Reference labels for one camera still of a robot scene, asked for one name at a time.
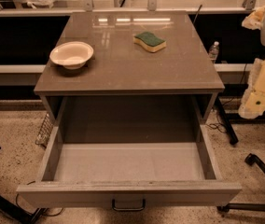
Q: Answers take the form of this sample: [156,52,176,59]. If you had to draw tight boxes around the black table leg right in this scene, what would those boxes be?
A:
[215,97,238,146]

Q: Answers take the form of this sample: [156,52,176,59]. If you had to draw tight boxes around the grey drawer cabinet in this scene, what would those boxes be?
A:
[34,10,226,147]

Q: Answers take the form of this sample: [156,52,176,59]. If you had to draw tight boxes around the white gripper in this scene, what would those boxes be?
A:
[238,6,265,119]

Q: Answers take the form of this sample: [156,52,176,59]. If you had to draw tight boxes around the wire mesh basket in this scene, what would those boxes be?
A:
[35,114,53,148]

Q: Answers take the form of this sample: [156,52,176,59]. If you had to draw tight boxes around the grey top drawer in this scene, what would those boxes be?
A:
[16,95,243,213]

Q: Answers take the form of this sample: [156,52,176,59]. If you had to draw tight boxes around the black floor cable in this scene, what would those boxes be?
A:
[15,180,65,218]

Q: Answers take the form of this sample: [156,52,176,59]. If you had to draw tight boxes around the clear water bottle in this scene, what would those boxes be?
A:
[208,41,219,63]

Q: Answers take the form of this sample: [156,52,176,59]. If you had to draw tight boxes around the green yellow sponge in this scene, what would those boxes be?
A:
[133,32,166,53]

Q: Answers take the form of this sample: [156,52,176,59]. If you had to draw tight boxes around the black drawer handle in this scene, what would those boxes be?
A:
[111,199,146,212]

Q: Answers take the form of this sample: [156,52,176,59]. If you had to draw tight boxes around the white bowl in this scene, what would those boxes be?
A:
[49,41,94,70]

